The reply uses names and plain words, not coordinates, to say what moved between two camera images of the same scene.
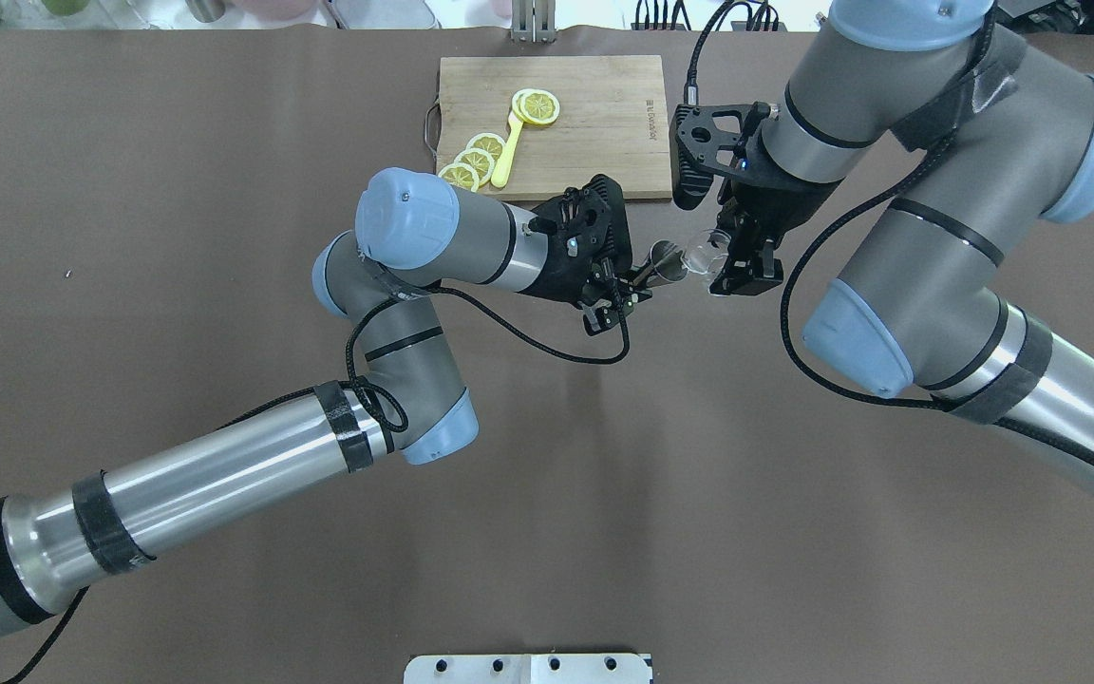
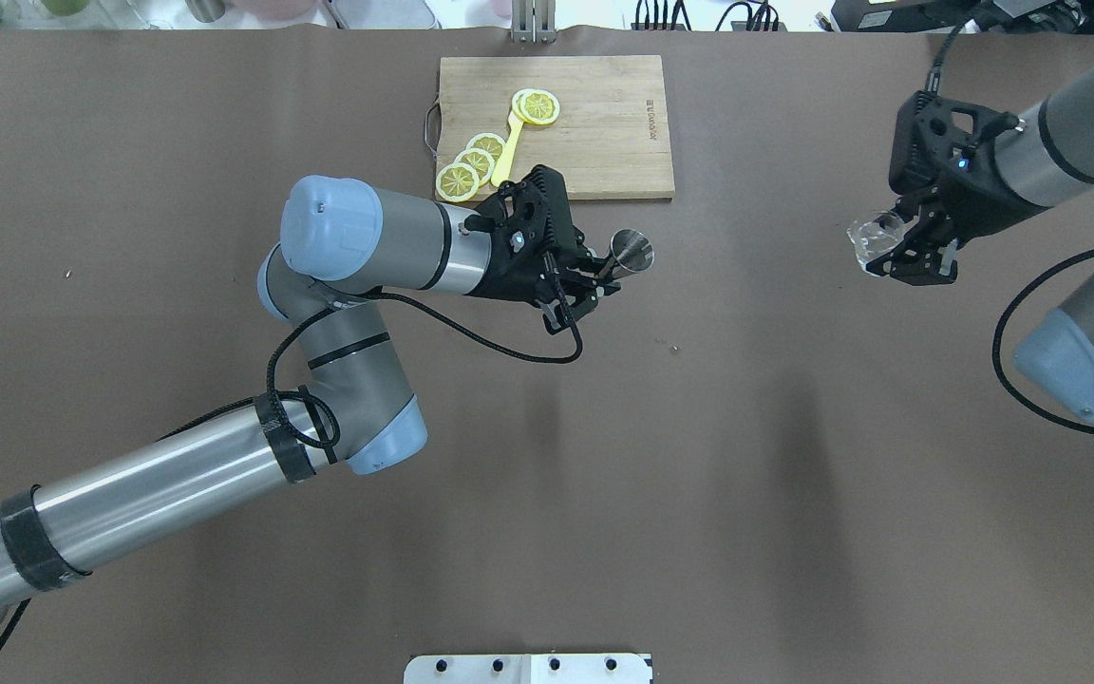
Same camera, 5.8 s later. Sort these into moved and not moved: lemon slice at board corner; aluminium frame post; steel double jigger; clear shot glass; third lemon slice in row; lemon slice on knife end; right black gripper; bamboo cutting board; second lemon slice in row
Moved: steel double jigger; clear shot glass; right black gripper
Not moved: bamboo cutting board; lemon slice on knife end; aluminium frame post; lemon slice at board corner; second lemon slice in row; third lemon slice in row
